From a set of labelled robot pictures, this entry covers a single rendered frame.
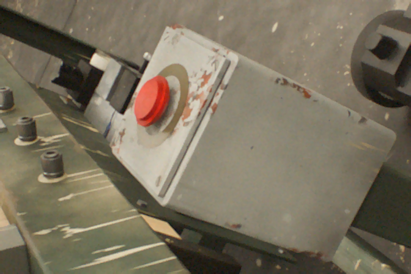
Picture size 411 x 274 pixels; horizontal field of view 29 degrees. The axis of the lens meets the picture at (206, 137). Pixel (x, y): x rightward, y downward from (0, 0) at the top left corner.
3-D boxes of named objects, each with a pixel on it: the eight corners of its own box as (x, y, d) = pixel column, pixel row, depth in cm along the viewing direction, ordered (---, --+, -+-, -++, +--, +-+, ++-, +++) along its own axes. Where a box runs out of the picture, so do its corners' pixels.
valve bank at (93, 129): (352, 161, 95) (190, 90, 83) (298, 266, 97) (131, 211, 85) (186, 59, 138) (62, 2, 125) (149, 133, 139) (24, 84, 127)
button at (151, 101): (191, 92, 59) (167, 81, 58) (167, 140, 59) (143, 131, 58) (170, 77, 62) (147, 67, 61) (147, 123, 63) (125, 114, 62)
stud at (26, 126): (40, 140, 103) (37, 119, 102) (21, 144, 102) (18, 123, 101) (35, 134, 105) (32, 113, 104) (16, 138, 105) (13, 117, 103)
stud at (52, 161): (67, 177, 92) (63, 154, 91) (46, 182, 91) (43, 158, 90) (61, 170, 94) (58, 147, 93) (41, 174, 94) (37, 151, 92)
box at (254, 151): (407, 138, 64) (232, 52, 55) (338, 268, 65) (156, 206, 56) (326, 96, 74) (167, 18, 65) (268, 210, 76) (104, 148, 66)
